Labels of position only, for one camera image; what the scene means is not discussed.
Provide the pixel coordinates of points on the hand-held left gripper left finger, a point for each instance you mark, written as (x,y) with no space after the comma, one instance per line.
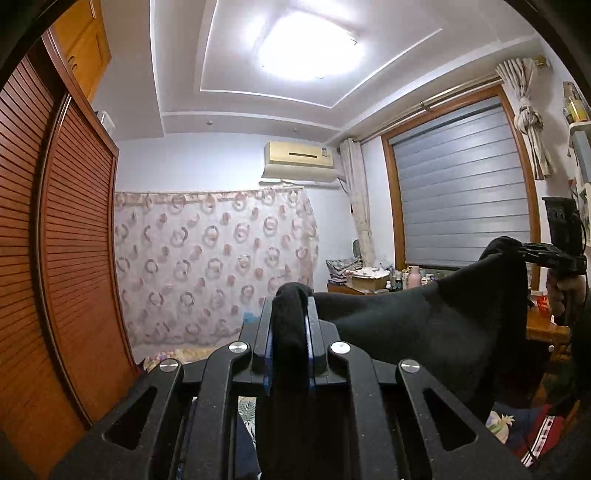
(268,369)

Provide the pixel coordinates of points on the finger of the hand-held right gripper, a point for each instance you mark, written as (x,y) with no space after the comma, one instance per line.
(540,260)
(535,247)

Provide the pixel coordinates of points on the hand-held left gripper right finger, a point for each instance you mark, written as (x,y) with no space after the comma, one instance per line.
(318,341)

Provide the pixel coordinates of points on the black printed t-shirt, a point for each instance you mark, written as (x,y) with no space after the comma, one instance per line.
(415,323)

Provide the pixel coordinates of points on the person's right hand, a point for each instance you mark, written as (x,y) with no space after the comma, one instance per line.
(561,295)

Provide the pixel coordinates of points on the wooden sideboard cabinet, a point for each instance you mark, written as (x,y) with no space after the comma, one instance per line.
(545,330)

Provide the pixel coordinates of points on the large cardboard box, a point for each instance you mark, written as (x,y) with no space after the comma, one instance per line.
(369,281)

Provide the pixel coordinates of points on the floral blanket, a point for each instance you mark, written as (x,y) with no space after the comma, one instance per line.
(189,355)

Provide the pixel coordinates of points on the grey window blind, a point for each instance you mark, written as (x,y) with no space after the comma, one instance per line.
(461,198)

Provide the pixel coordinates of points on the group of toiletry bottles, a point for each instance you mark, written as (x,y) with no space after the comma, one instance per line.
(397,281)

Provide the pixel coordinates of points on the cream knotted curtain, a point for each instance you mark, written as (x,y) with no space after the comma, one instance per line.
(528,120)

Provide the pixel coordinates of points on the pink bottle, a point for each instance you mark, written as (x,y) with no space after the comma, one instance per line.
(414,279)

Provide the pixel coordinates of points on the circle print sheer curtain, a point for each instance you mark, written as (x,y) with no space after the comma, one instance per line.
(207,267)

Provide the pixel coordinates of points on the cream tied curtain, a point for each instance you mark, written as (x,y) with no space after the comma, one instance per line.
(362,207)

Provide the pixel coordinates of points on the beige air conditioner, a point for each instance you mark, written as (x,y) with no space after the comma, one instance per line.
(295,154)

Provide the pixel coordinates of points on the brown louvered wardrobe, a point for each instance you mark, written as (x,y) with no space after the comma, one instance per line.
(78,230)

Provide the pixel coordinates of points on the square ceiling light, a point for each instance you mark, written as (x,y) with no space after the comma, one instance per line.
(304,46)

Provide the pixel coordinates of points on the orange wooden upper cabinet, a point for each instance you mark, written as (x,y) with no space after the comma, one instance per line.
(85,50)

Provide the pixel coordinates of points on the white wall shelf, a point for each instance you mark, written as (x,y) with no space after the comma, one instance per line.
(579,138)

